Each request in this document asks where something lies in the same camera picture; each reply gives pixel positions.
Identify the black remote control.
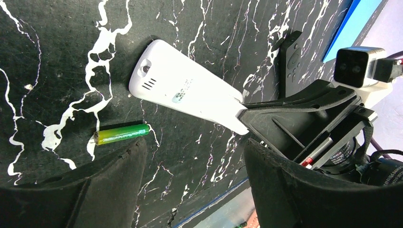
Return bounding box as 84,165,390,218
279,30,302,98

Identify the green battery centre left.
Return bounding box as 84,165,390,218
92,124,150,145

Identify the blue rectangular pad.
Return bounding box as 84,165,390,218
322,0,382,63

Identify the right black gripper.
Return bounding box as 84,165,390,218
238,79,377,168

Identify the white remote control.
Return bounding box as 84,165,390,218
128,39,249,135

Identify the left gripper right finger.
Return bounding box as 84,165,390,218
244,139,403,228

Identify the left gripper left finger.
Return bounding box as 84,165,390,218
0,138,147,228

